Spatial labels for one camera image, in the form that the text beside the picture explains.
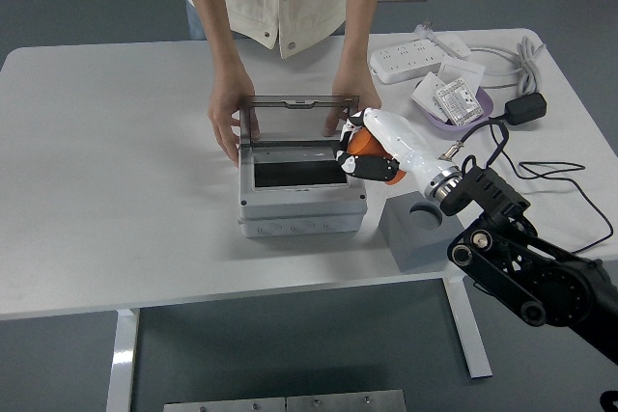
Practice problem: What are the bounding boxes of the purple plastic tray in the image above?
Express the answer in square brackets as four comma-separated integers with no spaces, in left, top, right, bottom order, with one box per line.
[414,85,494,133]

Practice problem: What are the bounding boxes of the orange cylindrical battery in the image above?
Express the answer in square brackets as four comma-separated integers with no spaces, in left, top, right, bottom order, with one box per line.
[347,127,405,185]

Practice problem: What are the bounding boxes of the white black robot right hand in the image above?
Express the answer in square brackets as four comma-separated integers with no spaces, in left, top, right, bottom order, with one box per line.
[335,106,458,191]

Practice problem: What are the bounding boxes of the packaged white wall socket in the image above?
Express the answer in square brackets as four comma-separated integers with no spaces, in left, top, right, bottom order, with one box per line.
[434,77,484,126]

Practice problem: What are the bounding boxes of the white power plug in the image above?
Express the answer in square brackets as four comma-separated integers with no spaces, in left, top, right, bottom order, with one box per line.
[413,20,438,41]

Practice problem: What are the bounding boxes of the grey block battery holder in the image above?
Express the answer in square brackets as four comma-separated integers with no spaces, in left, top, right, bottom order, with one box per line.
[379,191,467,273]

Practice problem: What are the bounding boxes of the transparent smoked box lid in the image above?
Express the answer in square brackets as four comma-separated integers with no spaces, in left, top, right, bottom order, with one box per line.
[239,95,361,148]

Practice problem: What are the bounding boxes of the person's left hand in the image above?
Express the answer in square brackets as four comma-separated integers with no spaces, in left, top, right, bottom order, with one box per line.
[322,76,382,138]

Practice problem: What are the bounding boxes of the small white flat box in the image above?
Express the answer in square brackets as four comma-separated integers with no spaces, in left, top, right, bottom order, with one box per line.
[433,33,472,60]

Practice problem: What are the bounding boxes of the black power adapter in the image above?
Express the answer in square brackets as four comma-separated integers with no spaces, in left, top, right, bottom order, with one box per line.
[495,92,548,126]

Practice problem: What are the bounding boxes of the thin black cable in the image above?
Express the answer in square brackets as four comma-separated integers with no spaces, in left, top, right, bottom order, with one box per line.
[501,149,614,255]

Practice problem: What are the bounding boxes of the white power cord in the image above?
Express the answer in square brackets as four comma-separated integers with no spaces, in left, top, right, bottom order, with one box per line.
[466,44,528,93]

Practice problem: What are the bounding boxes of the white power strip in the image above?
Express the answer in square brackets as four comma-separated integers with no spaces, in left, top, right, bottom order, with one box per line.
[369,38,448,85]

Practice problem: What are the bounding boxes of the white table leg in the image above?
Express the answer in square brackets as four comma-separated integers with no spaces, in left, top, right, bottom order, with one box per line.
[104,308,141,412]
[442,276,493,380]

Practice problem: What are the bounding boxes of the person's right hand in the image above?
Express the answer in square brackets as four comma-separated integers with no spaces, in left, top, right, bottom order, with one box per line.
[207,69,262,170]

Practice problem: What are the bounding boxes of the grey metal plate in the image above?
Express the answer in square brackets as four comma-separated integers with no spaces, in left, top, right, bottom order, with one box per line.
[285,389,407,412]
[162,397,287,412]

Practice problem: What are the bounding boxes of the grey coiled cable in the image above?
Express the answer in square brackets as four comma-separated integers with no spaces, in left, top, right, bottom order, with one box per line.
[513,35,547,97]

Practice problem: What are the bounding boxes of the grey plastic junction box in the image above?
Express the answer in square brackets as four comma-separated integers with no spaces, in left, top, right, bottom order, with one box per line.
[238,139,368,239]

